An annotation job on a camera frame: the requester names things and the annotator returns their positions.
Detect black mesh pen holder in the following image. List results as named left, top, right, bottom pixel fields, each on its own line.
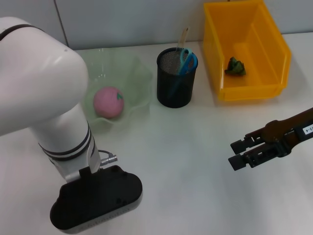
left=156, top=47, right=199, bottom=108

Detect yellow plastic bin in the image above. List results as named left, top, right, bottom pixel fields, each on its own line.
left=203, top=0, right=292, bottom=101

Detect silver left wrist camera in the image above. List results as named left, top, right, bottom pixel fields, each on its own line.
left=50, top=165, right=143, bottom=235

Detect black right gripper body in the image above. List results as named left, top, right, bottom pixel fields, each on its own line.
left=264, top=107, right=313, bottom=157

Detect green translucent glass fruit plate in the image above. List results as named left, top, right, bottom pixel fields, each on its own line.
left=73, top=48, right=154, bottom=125

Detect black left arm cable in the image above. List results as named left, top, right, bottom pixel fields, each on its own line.
left=97, top=149, right=118, bottom=165

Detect blue capped scissors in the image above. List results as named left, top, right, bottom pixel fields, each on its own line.
left=167, top=48, right=198, bottom=98

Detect green plastic wrapper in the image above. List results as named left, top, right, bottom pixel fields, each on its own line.
left=224, top=56, right=247, bottom=77

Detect clear plastic ruler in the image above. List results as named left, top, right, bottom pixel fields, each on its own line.
left=172, top=27, right=190, bottom=74

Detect pink toy peach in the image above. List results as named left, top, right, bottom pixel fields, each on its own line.
left=93, top=86, right=125, bottom=119

